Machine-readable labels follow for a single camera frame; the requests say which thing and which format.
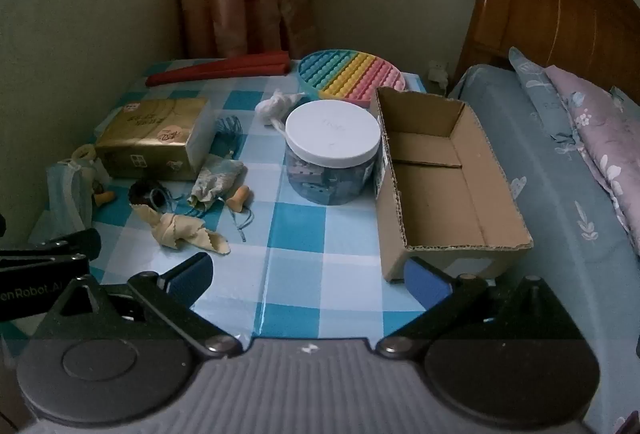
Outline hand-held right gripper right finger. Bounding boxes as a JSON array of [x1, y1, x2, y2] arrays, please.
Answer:
[[375, 258, 585, 360]]

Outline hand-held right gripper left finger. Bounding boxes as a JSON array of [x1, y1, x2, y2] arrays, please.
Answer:
[[47, 252, 246, 358]]

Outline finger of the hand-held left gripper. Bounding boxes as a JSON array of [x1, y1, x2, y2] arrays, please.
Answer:
[[0, 228, 103, 275]]

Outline beige cloth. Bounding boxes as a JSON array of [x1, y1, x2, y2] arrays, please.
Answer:
[[136, 204, 232, 257]]

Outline cardboard box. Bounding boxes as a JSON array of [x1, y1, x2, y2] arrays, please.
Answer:
[[369, 86, 533, 283]]

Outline black hair tie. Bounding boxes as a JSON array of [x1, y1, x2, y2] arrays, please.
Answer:
[[128, 180, 171, 211]]

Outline cream ring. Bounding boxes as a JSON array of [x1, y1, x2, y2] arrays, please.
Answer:
[[71, 145, 99, 165]]

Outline white cloth wad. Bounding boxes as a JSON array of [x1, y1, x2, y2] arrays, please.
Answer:
[[255, 88, 307, 131]]

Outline blue checked tablecloth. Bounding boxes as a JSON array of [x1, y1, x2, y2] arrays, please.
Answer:
[[30, 58, 431, 350]]

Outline gold tissue pack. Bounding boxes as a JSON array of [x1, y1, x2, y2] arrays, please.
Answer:
[[94, 96, 217, 181]]

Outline blue floral bed sheet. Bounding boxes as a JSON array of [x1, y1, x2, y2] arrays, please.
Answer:
[[447, 64, 640, 434]]

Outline clear jar with white lid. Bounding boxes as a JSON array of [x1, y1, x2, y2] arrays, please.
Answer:
[[284, 100, 383, 206]]

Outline red folded fan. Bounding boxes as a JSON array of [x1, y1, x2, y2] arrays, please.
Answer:
[[145, 54, 291, 88]]

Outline round rainbow pop toy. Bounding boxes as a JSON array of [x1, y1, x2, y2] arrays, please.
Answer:
[[296, 50, 407, 107]]

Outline pink floral pillow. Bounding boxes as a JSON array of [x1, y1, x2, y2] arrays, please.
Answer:
[[544, 65, 640, 257]]

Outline blue floral pillow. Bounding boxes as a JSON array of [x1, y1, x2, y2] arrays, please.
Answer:
[[610, 86, 640, 115], [509, 46, 576, 155]]

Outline wooden bed headboard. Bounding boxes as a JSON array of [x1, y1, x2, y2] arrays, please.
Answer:
[[452, 0, 636, 87]]

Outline white wall charger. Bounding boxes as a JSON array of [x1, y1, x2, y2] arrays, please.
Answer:
[[427, 60, 451, 94]]

